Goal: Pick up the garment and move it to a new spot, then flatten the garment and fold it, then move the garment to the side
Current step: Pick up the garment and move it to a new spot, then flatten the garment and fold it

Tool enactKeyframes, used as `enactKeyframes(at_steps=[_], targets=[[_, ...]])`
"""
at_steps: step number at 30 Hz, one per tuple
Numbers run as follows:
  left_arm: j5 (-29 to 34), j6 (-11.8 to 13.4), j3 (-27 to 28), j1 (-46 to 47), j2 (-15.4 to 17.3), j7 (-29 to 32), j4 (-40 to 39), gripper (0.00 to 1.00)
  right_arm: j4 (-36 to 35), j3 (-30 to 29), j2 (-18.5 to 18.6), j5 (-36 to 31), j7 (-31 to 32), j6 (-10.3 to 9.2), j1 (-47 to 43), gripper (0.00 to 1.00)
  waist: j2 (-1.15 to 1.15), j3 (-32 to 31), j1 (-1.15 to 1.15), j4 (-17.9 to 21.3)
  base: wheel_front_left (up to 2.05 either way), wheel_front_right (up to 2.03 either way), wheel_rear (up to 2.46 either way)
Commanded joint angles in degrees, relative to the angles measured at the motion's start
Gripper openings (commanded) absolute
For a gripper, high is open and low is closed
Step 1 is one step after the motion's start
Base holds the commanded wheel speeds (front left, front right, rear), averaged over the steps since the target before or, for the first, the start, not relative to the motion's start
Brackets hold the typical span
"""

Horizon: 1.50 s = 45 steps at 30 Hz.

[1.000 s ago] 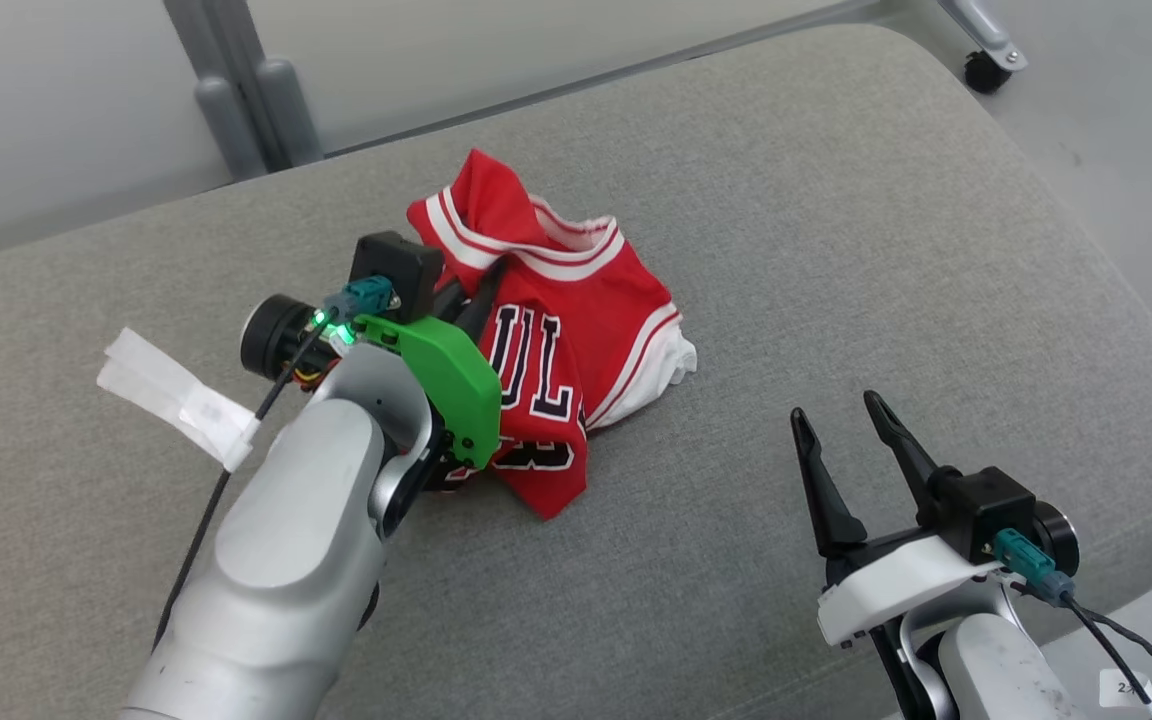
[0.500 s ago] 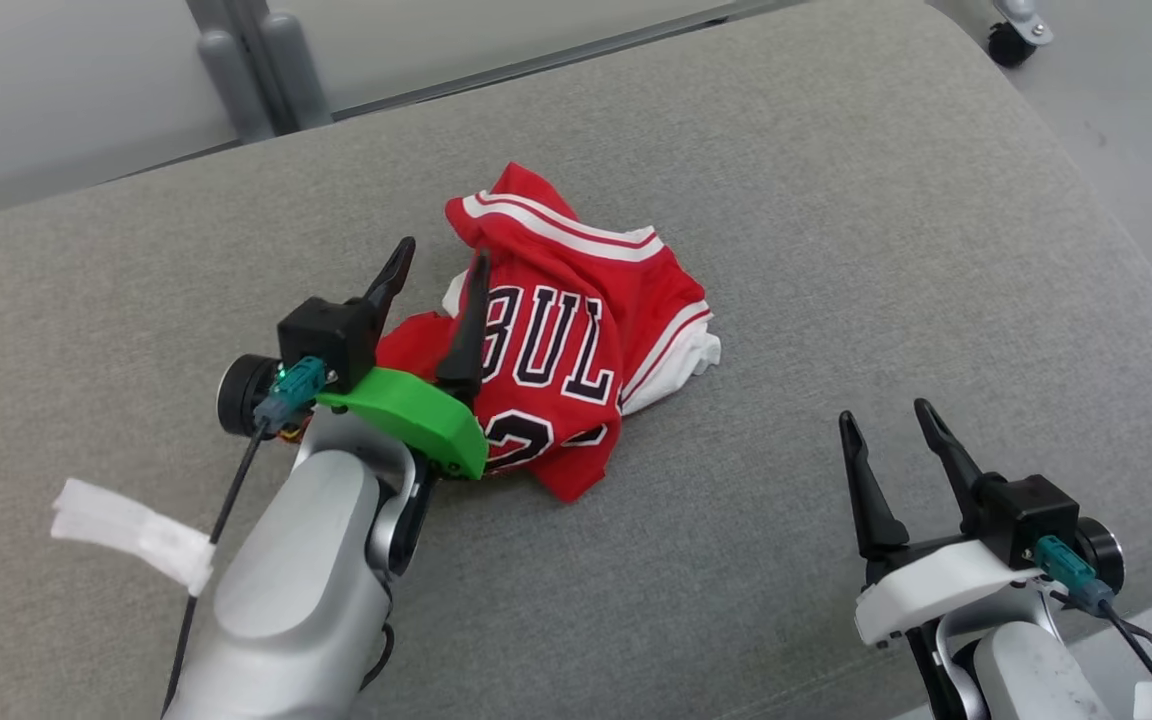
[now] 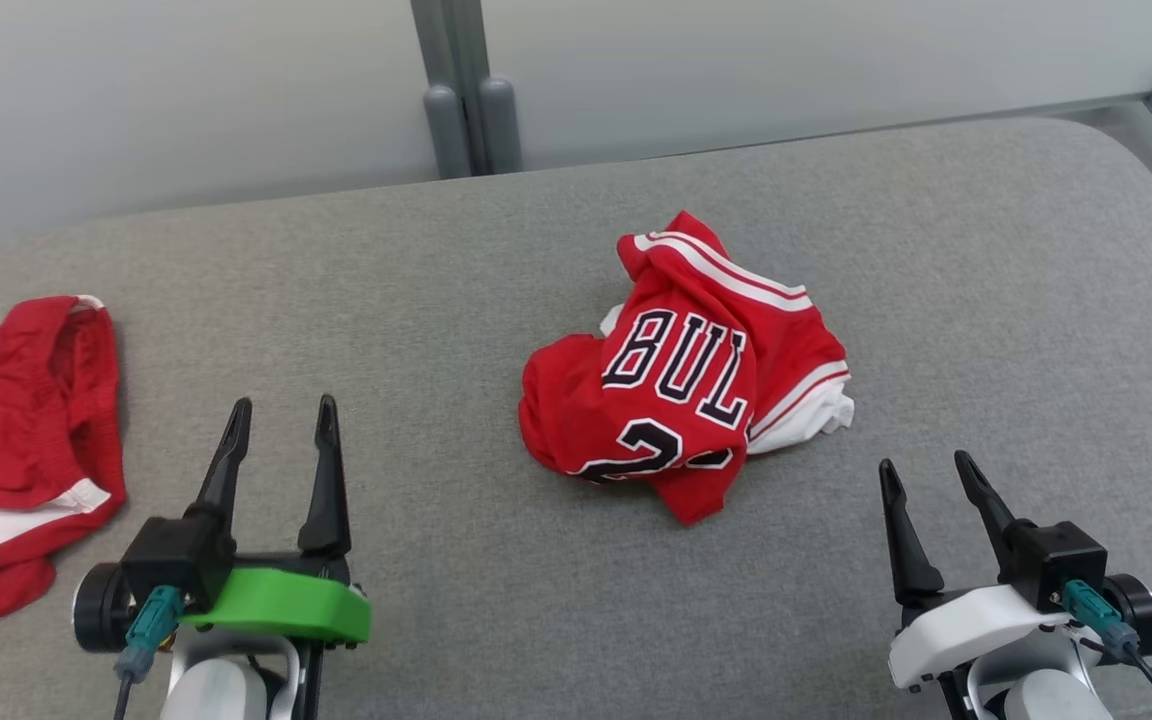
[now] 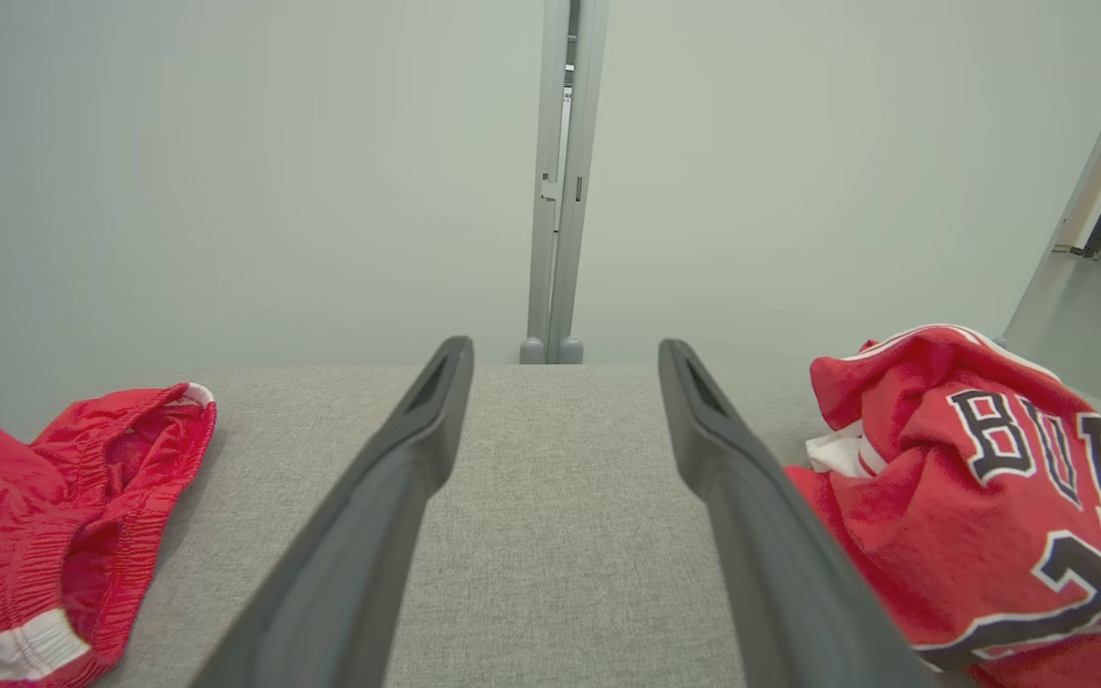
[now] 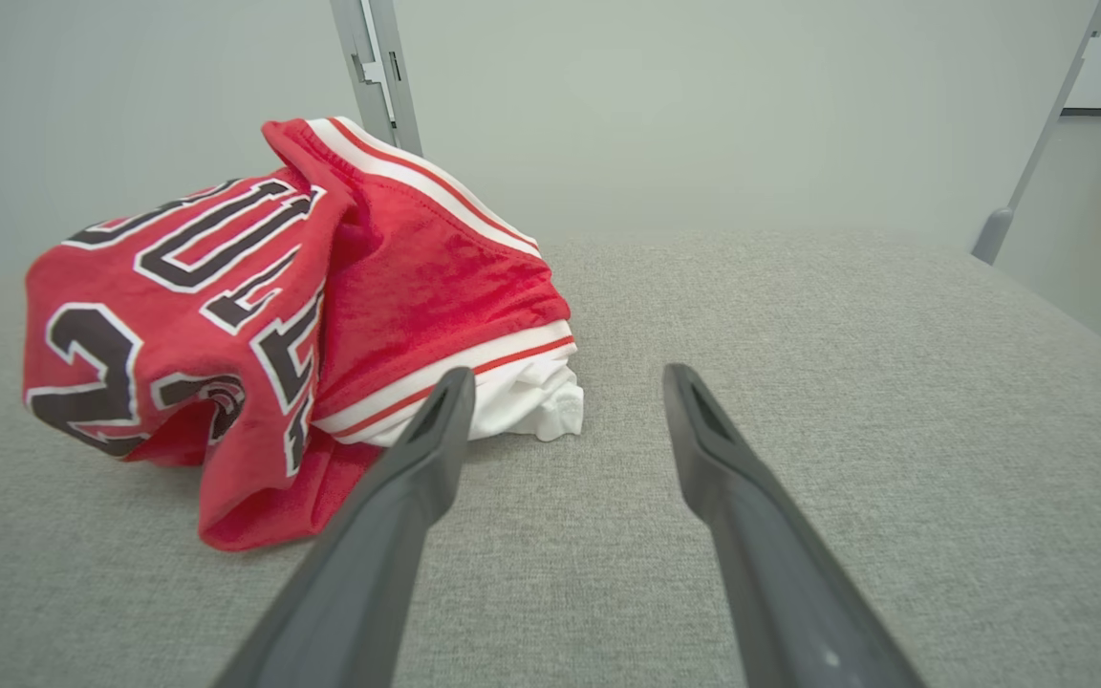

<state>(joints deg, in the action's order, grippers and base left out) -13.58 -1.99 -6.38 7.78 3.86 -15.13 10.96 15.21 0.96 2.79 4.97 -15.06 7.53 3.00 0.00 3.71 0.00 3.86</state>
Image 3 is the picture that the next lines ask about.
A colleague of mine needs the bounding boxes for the cable with teal plug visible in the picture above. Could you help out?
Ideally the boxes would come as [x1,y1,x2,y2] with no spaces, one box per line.
[1064,580,1152,720]
[112,585,185,720]

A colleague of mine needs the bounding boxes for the grey partition post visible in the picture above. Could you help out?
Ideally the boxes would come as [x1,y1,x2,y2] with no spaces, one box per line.
[411,0,474,181]
[446,0,524,175]

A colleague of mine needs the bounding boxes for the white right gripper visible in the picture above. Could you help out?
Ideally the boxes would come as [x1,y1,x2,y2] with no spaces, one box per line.
[879,451,1152,693]

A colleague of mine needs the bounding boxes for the red shorts with white stripe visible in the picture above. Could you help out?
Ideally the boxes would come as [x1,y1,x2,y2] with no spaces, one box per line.
[0,294,128,619]

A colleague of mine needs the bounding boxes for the red Bulls basketball jersey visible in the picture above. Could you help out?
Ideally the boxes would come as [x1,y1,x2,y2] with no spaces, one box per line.
[519,210,855,526]

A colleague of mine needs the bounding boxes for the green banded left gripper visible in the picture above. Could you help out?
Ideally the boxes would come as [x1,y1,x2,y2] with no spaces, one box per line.
[73,395,373,654]

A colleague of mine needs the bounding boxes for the left cable with teal plug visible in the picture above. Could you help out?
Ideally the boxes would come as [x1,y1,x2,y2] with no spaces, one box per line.
[112,585,185,720]

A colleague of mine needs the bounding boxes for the right cable with teal plug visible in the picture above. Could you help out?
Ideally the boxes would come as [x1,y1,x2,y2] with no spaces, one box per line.
[1064,580,1152,720]

